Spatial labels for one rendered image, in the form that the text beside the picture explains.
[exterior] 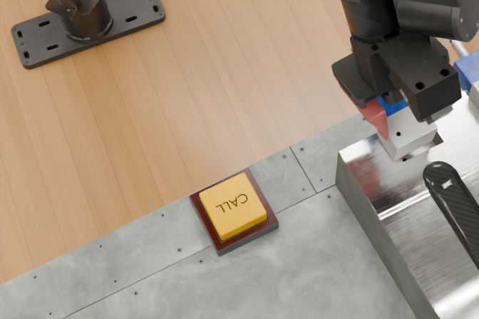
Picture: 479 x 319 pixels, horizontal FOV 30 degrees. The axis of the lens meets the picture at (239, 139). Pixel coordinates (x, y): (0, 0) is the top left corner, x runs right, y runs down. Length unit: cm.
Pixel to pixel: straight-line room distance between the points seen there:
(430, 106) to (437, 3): 9
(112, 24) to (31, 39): 11
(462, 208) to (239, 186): 25
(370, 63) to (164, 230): 36
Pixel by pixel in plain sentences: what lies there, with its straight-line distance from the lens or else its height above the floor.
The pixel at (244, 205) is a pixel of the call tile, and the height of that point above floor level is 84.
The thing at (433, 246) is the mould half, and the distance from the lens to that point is 98.
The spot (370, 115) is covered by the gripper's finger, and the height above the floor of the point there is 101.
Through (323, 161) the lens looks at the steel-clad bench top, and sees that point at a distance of 110.
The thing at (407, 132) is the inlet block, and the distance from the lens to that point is 96.
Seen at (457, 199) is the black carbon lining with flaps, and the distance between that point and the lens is 100.
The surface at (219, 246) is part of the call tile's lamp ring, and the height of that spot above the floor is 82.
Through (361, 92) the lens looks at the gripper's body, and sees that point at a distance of 88.
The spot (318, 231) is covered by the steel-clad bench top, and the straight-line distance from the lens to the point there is 106.
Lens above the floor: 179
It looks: 64 degrees down
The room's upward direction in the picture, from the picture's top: 7 degrees counter-clockwise
